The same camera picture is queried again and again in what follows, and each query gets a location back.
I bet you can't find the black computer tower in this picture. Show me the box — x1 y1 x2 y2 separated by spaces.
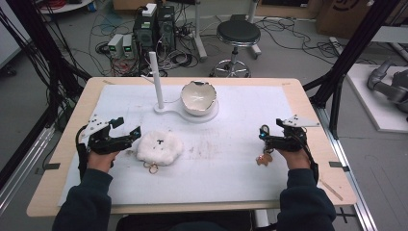
157 4 177 50
132 3 159 53

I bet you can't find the aluminium rail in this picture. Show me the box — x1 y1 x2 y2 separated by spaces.
0 125 56 216
313 105 379 231

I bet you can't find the grey power supply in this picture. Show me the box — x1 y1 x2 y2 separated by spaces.
107 33 125 60
121 34 137 60

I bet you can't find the right hand-held gripper cable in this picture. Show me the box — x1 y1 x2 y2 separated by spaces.
300 141 320 187

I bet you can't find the white eggshell-shaped bowl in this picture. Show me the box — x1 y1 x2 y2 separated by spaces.
180 80 218 117

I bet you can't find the grey metal stand leg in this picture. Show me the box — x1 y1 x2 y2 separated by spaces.
245 0 263 61
191 0 209 63

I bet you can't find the cardboard box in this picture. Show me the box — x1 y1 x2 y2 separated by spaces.
315 0 408 40

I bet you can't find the white power strip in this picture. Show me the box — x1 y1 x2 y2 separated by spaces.
328 36 346 56

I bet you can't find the white platform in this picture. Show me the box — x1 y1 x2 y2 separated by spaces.
345 63 408 135

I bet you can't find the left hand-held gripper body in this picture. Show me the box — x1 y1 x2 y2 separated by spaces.
78 114 139 156

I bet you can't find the black round stool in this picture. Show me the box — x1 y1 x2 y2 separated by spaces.
209 19 262 79

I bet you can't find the black metal frame post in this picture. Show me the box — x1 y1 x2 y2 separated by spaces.
302 0 402 140
0 0 92 191

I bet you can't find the white hook stand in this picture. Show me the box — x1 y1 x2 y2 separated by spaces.
140 51 221 124

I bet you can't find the person's right hand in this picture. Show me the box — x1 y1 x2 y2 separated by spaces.
276 147 313 171

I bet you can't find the left hand-held gripper cable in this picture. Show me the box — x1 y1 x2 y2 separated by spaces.
74 124 90 181

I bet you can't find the white table mat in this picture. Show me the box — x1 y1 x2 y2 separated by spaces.
57 84 294 207

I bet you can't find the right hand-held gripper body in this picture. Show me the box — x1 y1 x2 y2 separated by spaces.
267 114 321 153

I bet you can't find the person's lap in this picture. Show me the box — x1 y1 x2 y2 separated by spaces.
115 210 254 231

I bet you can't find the hand-held gripper cable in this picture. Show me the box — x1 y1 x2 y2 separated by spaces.
74 124 90 181
300 141 320 187

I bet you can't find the person's left hand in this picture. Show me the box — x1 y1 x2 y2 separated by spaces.
86 148 121 174

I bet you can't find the thin wooden stick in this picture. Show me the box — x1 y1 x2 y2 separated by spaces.
319 178 344 202

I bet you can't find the white fluffy plush keychain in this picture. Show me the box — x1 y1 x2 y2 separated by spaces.
136 129 186 175

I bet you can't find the brown gingerbread keychain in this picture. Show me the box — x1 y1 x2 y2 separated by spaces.
255 144 274 167

